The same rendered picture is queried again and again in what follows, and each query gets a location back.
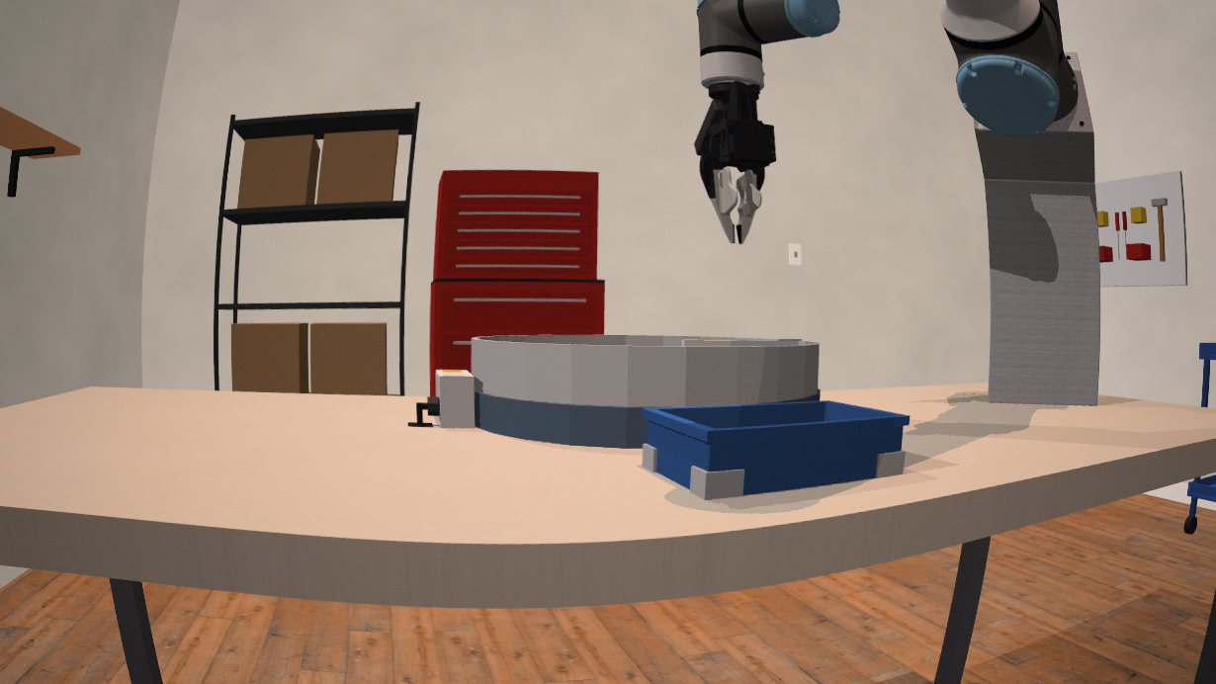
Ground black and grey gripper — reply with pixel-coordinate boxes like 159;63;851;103
700;82;776;243

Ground blue plastic crate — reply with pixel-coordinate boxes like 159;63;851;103
642;400;910;500

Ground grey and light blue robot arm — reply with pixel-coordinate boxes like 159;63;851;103
696;0;1079;138

